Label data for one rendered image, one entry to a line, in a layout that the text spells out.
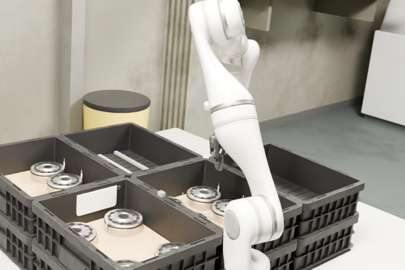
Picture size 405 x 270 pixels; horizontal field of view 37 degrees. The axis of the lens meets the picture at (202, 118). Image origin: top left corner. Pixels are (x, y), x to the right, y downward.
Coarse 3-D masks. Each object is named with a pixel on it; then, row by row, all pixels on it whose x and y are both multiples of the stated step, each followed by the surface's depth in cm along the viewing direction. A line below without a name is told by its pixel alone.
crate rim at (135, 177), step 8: (192, 160) 187; (200, 160) 187; (208, 160) 188; (160, 168) 178; (168, 168) 179; (176, 168) 181; (224, 168) 183; (136, 176) 171; (144, 176) 173; (240, 176) 178; (144, 184) 166; (168, 200) 158; (288, 200) 165; (296, 200) 165; (184, 208) 154; (288, 208) 160; (296, 208) 160; (200, 216) 151; (288, 216) 159
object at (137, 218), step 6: (114, 210) 165; (120, 210) 165; (126, 210) 166; (132, 210) 166; (108, 216) 162; (114, 216) 161; (138, 216) 163; (108, 222) 158; (114, 222) 159; (120, 222) 158; (126, 222) 159; (132, 222) 159; (138, 222) 159
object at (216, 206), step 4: (220, 200) 177; (224, 200) 177; (228, 200) 177; (232, 200) 178; (212, 204) 174; (216, 204) 174; (220, 204) 174; (212, 208) 172; (216, 208) 172; (220, 208) 172; (216, 212) 170; (220, 212) 169; (224, 212) 169
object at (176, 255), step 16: (64, 192) 157; (80, 192) 159; (32, 208) 150; (176, 208) 154; (48, 224) 145; (64, 224) 141; (208, 224) 147; (80, 240) 134; (208, 240) 139; (96, 256) 130; (160, 256) 131; (176, 256) 133
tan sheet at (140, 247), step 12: (96, 228) 161; (144, 228) 163; (96, 240) 155; (108, 240) 155; (120, 240) 156; (132, 240) 156; (144, 240) 157; (156, 240) 157; (108, 252) 150; (120, 252) 150; (132, 252) 151; (144, 252) 151
